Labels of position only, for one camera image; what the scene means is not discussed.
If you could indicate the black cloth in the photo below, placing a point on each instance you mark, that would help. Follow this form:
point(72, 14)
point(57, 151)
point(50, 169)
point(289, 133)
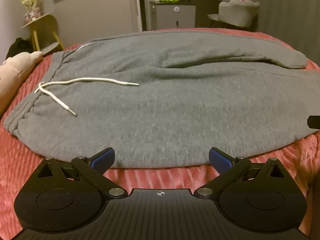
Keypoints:
point(18, 47)

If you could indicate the cream plush animal pillow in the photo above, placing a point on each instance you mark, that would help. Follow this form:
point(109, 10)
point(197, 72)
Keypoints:
point(12, 75)

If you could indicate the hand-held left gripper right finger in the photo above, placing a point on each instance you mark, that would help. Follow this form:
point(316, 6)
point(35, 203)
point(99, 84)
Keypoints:
point(220, 158)

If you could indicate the yellow chair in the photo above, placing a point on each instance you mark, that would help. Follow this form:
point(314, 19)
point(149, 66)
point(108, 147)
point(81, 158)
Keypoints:
point(47, 21)

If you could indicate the green tray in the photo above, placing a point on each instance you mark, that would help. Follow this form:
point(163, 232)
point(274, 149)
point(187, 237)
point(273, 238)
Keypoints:
point(170, 0)

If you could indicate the pink ribbed blanket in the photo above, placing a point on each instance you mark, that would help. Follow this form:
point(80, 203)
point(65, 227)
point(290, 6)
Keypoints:
point(22, 170)

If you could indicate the wrapped flower bouquet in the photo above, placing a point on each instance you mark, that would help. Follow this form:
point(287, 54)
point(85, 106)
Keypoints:
point(31, 7)

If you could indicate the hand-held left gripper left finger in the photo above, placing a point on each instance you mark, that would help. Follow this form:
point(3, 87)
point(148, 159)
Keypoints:
point(105, 158)

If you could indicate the white armchair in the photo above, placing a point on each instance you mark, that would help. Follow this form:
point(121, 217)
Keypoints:
point(237, 11)

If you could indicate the grey sweat pants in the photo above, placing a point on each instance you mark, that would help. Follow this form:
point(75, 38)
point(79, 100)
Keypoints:
point(160, 105)

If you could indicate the grey cabinet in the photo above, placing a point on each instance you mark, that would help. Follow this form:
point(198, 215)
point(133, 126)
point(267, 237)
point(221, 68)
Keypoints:
point(170, 17)

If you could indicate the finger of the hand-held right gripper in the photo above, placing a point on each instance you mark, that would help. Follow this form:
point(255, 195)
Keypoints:
point(313, 122)

